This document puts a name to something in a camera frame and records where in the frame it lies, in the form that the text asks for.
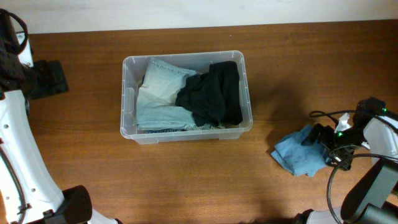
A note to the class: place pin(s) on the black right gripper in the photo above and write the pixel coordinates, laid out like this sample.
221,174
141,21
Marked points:
341,156

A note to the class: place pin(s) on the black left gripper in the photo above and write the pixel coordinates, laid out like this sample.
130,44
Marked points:
51,78

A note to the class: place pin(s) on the light blue cloth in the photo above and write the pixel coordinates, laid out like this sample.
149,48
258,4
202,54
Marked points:
298,159

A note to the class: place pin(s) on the light wash jeans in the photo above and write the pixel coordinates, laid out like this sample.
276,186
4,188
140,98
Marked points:
155,107

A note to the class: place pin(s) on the dark blue jeans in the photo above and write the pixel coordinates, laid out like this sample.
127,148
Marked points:
168,130

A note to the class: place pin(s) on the black garment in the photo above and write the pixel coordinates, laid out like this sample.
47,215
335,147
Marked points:
228,77

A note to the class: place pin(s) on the dark garment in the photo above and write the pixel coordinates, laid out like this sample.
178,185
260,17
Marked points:
202,96

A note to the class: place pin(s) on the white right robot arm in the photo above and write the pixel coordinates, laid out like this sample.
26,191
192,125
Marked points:
367,201

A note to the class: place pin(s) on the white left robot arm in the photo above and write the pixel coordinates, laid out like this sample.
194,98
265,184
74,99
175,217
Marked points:
29,192

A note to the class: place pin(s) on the clear plastic storage container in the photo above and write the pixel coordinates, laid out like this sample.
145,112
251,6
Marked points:
134,68

